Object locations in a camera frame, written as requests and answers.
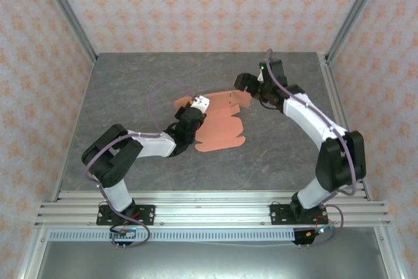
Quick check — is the aluminium table side rail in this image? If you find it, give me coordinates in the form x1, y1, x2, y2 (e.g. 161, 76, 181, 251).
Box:
318, 52, 373, 201

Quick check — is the aluminium corner post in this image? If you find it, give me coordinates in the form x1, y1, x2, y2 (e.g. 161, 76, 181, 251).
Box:
325, 0, 389, 64
34, 0, 99, 66

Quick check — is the orange paper box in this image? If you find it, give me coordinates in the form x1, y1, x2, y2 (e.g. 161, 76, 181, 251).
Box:
174, 90, 253, 153

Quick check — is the grey slotted cable duct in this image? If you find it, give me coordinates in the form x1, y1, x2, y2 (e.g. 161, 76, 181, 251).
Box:
48, 229, 297, 242

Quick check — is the small electronics board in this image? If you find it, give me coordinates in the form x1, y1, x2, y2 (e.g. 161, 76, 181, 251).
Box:
109, 225, 138, 240
293, 223, 337, 247

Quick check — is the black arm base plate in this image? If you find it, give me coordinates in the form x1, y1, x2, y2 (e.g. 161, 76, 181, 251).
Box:
270, 203, 329, 226
96, 205, 156, 226

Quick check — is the wide aluminium base rail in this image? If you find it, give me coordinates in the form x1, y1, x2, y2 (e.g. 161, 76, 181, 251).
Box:
34, 202, 393, 229

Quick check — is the grey metal bottom panel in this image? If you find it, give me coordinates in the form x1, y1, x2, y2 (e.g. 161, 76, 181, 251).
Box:
35, 241, 393, 279

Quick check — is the narrow aluminium crossbeam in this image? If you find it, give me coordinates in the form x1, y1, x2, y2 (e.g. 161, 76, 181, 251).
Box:
52, 189, 373, 203

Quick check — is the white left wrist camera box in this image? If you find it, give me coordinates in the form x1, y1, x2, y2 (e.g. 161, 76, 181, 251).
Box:
191, 95, 211, 112

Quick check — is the aluminium lower frame bar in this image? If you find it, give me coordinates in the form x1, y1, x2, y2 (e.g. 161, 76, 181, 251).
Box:
375, 226, 409, 279
18, 228, 50, 279

